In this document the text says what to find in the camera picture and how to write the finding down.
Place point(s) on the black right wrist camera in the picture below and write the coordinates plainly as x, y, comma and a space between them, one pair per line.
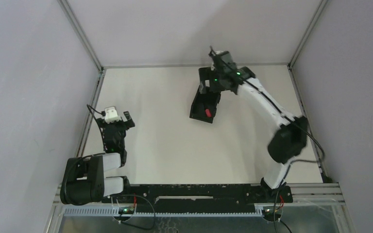
222, 61

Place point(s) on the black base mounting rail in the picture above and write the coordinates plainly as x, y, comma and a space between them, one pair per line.
208, 198

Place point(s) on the left control board wiring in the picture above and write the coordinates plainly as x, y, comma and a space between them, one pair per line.
131, 210

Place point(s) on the white cable duct strip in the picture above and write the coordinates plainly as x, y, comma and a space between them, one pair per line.
109, 211

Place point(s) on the control board wiring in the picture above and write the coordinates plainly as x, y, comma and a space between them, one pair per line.
131, 210
275, 210

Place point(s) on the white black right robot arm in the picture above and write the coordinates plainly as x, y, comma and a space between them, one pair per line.
288, 133

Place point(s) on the right control board wiring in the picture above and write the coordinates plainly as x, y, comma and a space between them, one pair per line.
275, 210

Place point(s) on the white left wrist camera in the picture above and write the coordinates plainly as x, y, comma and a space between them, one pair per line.
110, 115

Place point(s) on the black plastic bin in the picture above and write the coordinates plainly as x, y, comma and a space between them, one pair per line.
201, 102

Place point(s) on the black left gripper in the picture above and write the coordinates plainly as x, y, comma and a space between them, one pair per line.
116, 125

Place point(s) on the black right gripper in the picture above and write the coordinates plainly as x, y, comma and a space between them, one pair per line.
214, 87

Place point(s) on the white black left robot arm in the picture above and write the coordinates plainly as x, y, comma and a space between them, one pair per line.
85, 179

